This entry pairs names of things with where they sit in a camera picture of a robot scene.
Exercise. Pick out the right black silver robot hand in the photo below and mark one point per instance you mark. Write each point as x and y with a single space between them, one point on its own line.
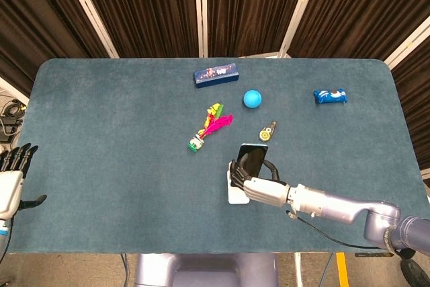
265 191

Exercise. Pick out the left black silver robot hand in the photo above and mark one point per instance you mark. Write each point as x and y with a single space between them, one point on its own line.
10 189

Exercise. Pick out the black smartphone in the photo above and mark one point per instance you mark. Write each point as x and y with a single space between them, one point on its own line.
254 161

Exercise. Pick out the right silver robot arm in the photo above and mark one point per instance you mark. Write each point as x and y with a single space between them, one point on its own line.
336 203

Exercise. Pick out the white square plastic block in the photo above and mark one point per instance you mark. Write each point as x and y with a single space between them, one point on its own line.
236 196

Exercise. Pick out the black power adapter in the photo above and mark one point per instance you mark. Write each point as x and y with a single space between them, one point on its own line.
8 129

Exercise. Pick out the pink green feather shuttlecock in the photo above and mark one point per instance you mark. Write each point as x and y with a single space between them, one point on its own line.
215 125

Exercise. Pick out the white table leg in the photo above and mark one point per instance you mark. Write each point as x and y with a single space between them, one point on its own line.
298 270

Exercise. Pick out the blue ball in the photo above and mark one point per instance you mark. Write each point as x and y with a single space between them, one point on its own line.
253 99

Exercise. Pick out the grey robot torso base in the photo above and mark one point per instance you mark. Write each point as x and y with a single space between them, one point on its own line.
208 270

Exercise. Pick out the blue felt table cover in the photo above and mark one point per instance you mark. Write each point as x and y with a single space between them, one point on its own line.
117 183

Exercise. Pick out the yellow floor tape strip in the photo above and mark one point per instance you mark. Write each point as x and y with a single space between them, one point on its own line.
342 270

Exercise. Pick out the blue snack packet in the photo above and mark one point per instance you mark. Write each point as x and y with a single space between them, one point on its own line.
331 96

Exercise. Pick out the dark blue printed box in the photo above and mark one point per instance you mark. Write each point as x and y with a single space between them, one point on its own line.
216 76

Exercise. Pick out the brown curtain screen panel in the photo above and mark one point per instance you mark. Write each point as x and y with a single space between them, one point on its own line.
37 21
416 99
148 8
248 8
356 11

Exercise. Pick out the black rubber wheel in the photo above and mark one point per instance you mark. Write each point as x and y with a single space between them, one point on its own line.
416 275

